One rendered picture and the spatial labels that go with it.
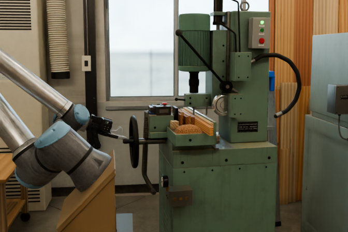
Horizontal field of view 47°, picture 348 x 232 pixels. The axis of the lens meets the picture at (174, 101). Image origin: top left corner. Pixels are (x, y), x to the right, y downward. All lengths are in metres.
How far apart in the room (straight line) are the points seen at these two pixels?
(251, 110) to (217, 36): 0.45
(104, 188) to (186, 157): 0.64
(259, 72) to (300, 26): 1.59
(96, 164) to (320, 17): 2.70
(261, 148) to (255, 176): 0.15
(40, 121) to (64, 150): 1.75
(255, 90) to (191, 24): 0.50
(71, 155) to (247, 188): 1.01
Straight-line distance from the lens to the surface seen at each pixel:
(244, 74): 2.13
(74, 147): 1.66
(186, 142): 1.99
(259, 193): 2.26
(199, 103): 2.23
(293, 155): 3.64
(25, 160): 1.79
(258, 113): 2.27
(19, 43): 3.37
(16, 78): 1.86
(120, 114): 3.61
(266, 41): 2.20
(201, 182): 2.13
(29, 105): 3.39
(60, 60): 3.43
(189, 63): 2.16
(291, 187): 3.70
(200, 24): 2.16
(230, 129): 2.23
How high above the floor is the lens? 1.30
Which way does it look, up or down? 7 degrees down
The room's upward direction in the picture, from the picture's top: straight up
